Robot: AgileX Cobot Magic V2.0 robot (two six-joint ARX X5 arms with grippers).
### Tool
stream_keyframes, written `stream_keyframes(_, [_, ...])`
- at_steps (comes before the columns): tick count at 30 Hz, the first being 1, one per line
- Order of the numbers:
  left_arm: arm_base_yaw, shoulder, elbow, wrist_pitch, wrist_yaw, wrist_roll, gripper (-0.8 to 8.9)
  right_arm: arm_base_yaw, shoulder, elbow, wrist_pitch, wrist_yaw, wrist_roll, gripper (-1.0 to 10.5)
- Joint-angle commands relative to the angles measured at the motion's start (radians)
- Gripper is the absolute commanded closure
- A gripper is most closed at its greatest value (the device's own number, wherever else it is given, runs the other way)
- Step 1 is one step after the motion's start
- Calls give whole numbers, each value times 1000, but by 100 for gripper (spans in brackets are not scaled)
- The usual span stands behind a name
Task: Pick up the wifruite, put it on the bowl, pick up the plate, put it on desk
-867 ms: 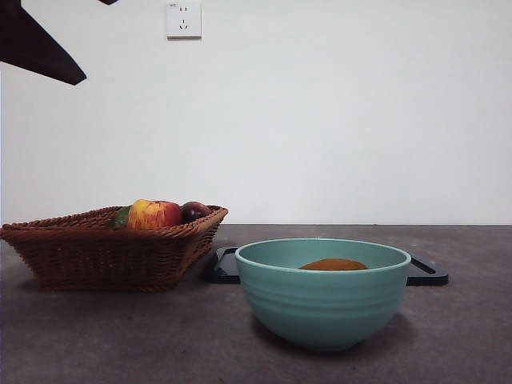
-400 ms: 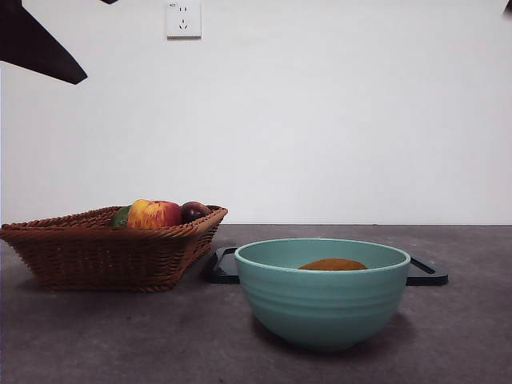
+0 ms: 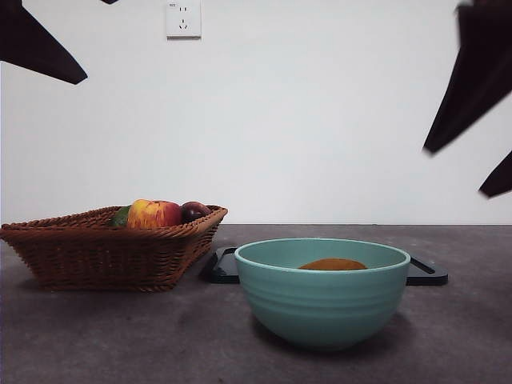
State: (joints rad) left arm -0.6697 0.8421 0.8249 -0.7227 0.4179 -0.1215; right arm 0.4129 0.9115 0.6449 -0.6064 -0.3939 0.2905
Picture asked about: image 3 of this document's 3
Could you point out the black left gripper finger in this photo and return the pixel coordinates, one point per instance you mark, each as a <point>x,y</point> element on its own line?
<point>109,1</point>
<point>28,44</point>

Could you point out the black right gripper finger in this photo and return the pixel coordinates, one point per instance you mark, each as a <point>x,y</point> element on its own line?
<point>500,180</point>
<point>476,76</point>

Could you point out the orange brown fruit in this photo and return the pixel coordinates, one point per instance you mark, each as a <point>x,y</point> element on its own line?
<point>332,265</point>

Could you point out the teal ribbed bowl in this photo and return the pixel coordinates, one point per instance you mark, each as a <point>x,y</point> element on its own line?
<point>324,308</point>

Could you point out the green fruit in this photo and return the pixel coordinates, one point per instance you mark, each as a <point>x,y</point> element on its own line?
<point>120,218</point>

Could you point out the red yellow apple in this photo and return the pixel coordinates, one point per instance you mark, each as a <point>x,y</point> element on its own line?
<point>154,214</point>

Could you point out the brown wicker basket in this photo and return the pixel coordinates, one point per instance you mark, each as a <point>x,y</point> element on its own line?
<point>104,256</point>

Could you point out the dark red plum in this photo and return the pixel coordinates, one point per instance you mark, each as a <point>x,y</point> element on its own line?
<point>194,211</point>

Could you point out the black rectangular tray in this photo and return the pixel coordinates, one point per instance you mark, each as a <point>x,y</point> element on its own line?
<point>224,272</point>

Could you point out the white wall power socket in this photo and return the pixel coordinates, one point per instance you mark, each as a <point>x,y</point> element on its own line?
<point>184,20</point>

